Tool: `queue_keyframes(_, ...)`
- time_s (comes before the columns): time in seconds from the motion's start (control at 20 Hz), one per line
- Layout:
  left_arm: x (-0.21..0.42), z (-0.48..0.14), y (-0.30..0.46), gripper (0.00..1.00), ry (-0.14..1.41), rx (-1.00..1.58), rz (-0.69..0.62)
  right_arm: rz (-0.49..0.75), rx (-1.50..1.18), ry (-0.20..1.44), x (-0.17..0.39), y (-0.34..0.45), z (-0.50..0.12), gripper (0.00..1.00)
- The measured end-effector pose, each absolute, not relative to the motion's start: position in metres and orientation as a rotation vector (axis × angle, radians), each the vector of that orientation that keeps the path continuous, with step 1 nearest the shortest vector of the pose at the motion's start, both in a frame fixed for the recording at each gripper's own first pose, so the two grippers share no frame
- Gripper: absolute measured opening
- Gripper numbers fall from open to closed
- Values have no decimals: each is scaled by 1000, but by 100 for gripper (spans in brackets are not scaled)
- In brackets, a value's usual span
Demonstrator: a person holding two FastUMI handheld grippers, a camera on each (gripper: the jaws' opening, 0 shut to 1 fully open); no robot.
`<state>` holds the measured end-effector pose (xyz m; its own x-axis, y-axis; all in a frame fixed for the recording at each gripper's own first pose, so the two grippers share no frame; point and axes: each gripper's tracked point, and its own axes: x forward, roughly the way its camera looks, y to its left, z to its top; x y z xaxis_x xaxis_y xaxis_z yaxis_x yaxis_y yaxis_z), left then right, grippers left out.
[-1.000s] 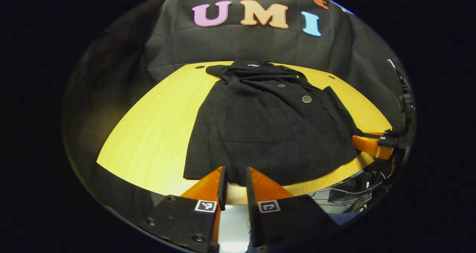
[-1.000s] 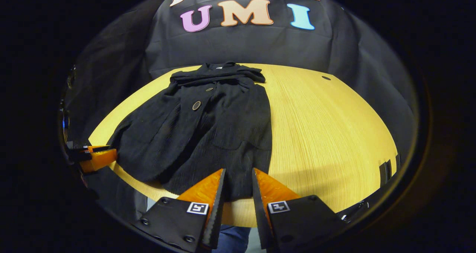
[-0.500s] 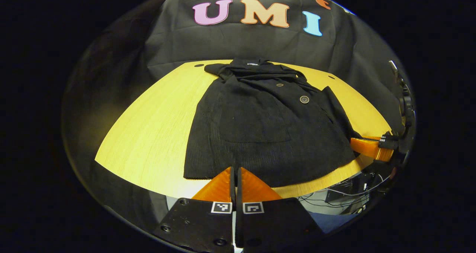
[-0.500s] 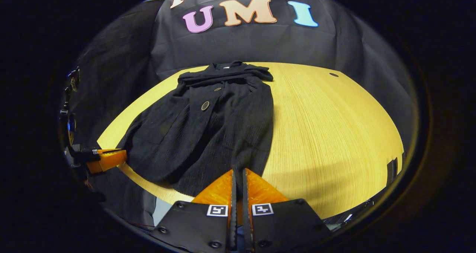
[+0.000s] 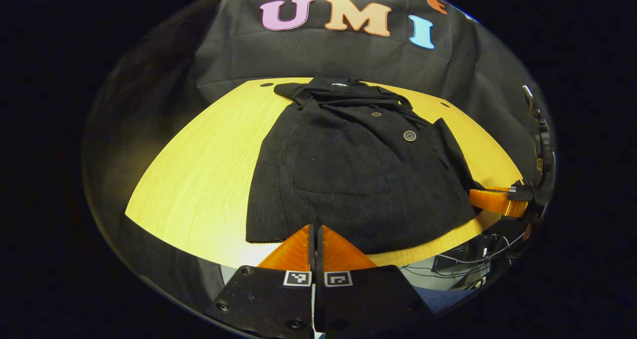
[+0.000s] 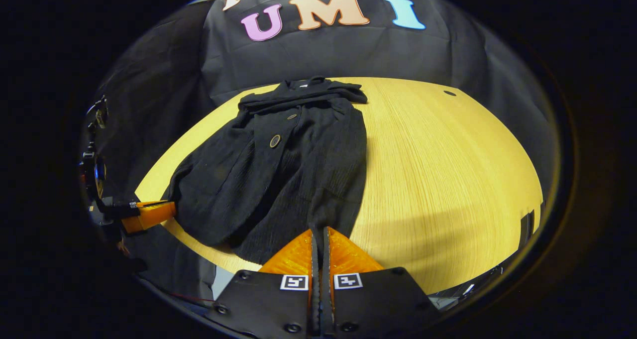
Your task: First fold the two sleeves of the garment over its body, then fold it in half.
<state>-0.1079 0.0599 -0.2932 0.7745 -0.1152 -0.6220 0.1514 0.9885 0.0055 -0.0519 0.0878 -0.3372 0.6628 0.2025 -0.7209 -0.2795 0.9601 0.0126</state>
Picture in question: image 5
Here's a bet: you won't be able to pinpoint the black backdrop cloth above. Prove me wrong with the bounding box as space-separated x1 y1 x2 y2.
82 0 554 305

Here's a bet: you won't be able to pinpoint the black device box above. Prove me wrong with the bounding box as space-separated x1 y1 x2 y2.
432 233 498 276

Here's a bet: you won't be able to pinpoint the white cable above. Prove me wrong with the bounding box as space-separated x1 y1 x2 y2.
435 232 526 265

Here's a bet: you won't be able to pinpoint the black buttoned jacket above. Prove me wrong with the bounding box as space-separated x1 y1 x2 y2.
245 75 479 255

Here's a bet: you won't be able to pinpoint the thin black floor cable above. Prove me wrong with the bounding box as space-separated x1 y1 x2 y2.
401 262 478 280

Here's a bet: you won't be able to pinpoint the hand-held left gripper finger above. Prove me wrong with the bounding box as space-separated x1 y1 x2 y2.
207 224 316 339
315 224 433 336

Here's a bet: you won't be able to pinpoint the blue cloth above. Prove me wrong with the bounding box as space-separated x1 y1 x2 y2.
413 286 476 314

